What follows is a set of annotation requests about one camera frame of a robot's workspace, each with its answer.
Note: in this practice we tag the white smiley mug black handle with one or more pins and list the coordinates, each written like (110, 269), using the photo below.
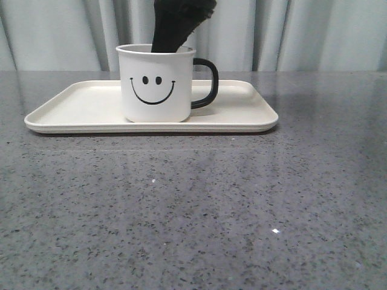
(157, 87)

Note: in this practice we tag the pale grey-green curtain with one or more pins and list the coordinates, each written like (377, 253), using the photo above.
(240, 35)

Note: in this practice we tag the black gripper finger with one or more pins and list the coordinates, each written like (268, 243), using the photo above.
(176, 20)

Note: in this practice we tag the cream rectangular plastic tray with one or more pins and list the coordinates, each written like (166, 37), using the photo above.
(93, 107)

